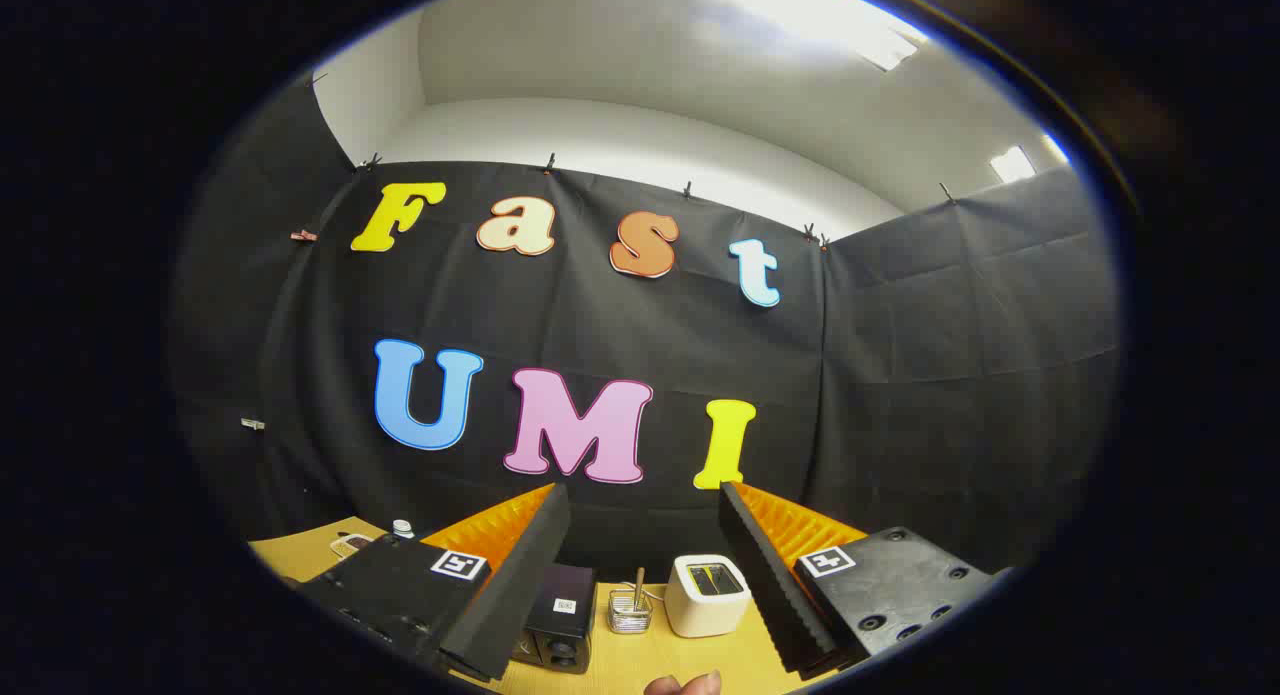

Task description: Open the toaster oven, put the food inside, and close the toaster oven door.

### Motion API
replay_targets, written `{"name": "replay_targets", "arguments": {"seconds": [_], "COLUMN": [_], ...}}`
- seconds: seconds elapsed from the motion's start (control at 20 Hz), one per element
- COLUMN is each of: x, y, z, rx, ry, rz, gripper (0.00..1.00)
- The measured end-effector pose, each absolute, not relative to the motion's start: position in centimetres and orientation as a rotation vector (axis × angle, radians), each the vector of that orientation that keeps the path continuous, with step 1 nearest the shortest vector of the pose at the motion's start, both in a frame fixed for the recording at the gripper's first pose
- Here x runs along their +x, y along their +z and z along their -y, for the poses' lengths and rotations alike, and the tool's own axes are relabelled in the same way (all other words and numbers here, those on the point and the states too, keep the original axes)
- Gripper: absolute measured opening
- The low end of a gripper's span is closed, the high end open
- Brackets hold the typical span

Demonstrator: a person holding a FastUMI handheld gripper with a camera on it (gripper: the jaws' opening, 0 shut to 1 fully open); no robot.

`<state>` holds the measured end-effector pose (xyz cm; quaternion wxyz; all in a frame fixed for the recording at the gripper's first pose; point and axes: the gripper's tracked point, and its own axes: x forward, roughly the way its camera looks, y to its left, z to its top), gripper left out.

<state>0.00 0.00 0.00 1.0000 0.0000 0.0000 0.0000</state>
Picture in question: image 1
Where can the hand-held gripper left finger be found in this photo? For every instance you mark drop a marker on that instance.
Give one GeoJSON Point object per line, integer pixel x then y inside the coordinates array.
{"type": "Point", "coordinates": [505, 595]}

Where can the large ceiling light panel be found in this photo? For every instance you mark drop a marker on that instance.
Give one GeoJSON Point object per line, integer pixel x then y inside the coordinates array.
{"type": "Point", "coordinates": [800, 15]}

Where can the small ceiling light panel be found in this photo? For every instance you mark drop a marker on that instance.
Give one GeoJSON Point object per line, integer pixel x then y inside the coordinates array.
{"type": "Point", "coordinates": [1012, 163]}

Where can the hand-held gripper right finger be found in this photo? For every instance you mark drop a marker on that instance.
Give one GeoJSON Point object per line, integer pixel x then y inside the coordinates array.
{"type": "Point", "coordinates": [770, 595]}

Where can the black toaster oven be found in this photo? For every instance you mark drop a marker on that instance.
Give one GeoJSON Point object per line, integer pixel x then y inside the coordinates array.
{"type": "Point", "coordinates": [572, 585]}

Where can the black backdrop cloth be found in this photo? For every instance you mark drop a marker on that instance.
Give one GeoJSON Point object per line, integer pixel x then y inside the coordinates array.
{"type": "Point", "coordinates": [600, 315]}

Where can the small white cap bottle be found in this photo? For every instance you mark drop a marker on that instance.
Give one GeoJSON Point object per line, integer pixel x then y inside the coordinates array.
{"type": "Point", "coordinates": [402, 528]}

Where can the white toaster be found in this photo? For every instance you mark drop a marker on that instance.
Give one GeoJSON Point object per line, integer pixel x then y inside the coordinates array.
{"type": "Point", "coordinates": [690, 610]}

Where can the wooden stick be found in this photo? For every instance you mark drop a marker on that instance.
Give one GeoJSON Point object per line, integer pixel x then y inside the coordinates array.
{"type": "Point", "coordinates": [639, 587]}

